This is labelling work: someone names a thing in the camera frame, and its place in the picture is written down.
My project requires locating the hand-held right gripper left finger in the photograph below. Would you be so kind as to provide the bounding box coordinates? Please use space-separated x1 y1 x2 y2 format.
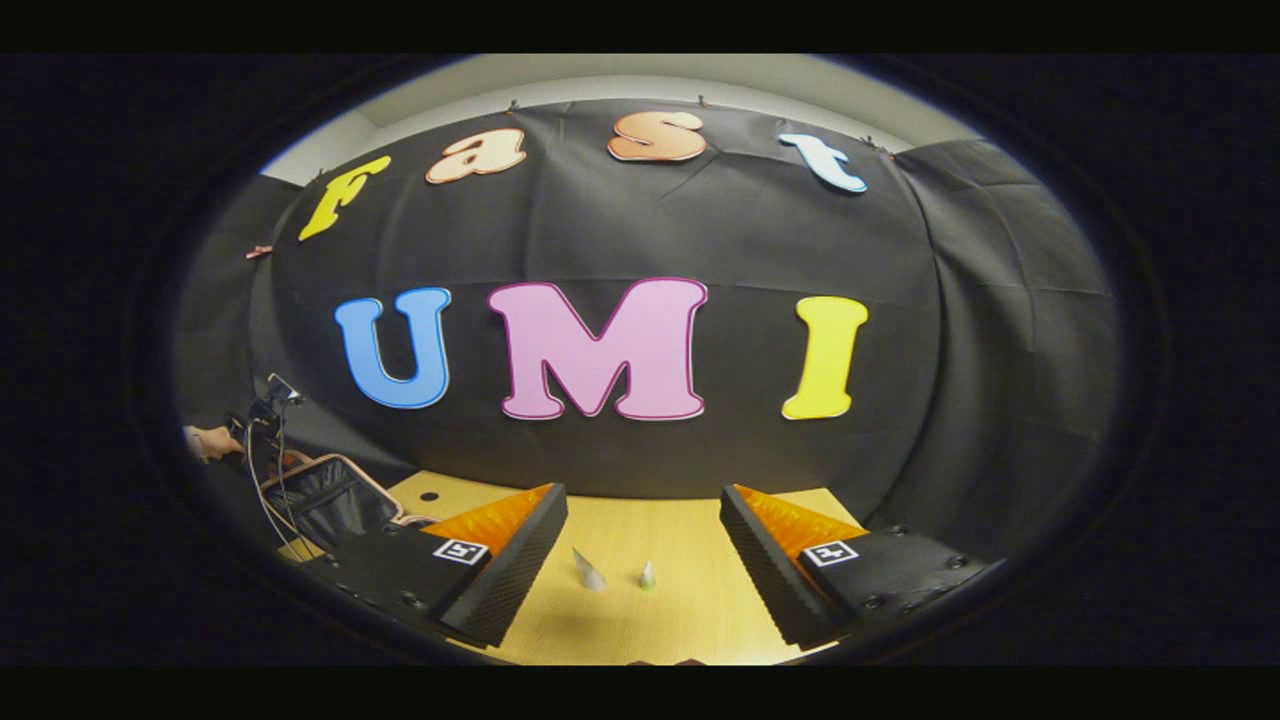
300 484 569 649

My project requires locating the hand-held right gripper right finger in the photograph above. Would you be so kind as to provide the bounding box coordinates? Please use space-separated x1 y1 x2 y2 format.
720 484 1006 651

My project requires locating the black backdrop cloth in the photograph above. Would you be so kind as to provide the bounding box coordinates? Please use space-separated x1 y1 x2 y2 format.
172 97 1121 561

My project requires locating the thin white cable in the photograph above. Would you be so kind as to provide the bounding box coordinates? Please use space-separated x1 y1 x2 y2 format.
245 412 303 563

